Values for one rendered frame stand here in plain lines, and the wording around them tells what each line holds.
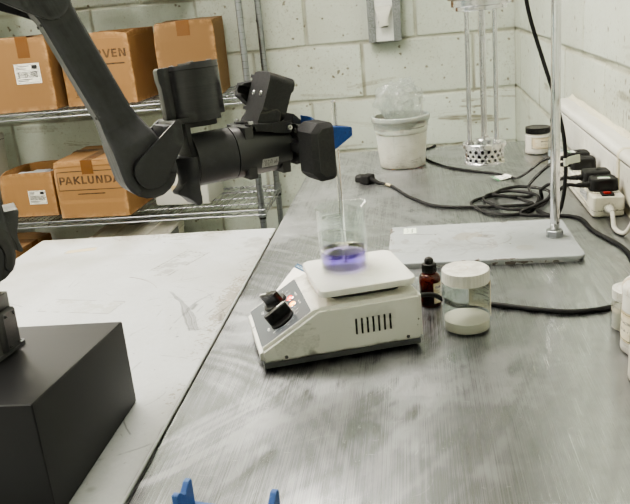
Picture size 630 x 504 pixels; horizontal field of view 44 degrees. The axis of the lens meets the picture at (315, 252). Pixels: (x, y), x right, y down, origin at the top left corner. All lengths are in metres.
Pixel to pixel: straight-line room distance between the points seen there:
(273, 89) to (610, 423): 0.48
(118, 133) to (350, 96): 2.54
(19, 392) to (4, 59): 2.59
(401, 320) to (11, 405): 0.46
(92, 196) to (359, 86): 1.17
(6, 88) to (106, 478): 2.59
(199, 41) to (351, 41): 0.65
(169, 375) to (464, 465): 0.39
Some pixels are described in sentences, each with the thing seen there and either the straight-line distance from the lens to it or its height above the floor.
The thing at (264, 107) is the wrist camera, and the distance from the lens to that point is 0.85.
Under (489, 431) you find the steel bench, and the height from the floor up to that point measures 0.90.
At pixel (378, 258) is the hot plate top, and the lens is 1.00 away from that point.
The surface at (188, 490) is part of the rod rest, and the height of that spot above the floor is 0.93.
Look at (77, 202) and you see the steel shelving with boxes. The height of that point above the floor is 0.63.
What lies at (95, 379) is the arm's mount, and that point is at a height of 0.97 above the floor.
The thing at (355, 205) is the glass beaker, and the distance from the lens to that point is 0.98.
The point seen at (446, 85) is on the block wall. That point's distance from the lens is 3.29.
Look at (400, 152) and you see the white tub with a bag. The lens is 1.88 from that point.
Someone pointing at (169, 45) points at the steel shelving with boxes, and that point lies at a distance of 3.04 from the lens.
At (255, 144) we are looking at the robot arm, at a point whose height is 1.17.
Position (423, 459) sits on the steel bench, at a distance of 0.75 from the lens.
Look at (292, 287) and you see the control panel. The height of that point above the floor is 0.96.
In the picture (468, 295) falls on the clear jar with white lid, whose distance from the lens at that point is 0.96.
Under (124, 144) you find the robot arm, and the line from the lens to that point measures 0.81.
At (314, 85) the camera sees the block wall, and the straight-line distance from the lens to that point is 3.31.
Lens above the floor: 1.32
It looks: 18 degrees down
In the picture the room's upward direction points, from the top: 5 degrees counter-clockwise
